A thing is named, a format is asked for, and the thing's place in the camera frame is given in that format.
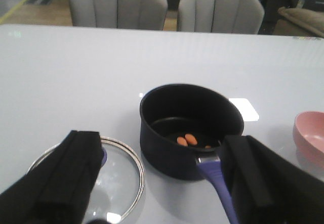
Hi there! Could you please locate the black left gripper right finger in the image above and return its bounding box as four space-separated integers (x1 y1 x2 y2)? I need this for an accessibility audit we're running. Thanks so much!
221 136 323 223

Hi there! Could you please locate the glass pot lid blue knob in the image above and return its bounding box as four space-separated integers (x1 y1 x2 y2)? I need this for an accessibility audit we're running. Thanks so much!
26 136 147 224

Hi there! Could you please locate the left grey upholstered chair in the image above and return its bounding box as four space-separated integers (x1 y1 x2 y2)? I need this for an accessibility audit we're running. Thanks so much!
69 0 168 30

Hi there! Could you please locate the pink plastic bowl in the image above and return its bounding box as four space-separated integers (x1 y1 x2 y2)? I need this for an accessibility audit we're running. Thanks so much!
293 111 323 168

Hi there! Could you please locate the right grey upholstered chair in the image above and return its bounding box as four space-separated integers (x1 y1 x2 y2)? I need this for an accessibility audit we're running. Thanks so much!
177 0 264 34

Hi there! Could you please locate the dark blue saucepan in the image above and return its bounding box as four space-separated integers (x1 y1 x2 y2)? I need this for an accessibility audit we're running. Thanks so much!
140 83 244 223

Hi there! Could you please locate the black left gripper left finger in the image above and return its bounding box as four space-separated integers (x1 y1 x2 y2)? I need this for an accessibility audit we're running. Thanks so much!
1 130 101 223

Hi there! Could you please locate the grey upholstered chair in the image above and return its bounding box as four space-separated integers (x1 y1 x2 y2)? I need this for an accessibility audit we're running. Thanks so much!
177 0 264 34
69 0 168 30

